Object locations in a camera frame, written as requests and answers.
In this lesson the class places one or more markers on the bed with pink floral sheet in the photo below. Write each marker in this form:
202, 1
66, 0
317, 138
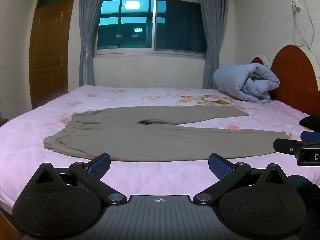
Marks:
32, 122

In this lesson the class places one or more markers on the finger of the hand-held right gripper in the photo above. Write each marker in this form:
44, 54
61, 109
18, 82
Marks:
285, 147
310, 136

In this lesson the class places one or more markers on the rolled light blue quilt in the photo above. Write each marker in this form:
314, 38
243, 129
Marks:
240, 80

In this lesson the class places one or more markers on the sliding glass window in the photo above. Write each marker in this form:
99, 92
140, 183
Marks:
150, 22

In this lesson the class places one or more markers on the brown wooden door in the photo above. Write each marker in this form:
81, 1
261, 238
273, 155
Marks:
50, 50

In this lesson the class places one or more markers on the red wooden headboard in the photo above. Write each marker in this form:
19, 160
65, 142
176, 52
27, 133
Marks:
295, 80

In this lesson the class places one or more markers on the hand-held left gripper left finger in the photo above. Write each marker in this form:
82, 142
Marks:
100, 165

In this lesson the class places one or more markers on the grey pants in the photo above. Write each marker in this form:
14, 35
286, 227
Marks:
150, 142

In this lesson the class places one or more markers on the person's dark clothing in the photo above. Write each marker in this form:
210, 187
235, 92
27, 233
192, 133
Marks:
310, 200

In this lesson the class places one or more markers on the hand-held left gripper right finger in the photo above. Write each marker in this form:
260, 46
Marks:
220, 167

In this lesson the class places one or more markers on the dark cloth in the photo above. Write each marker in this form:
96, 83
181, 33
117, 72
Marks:
311, 122

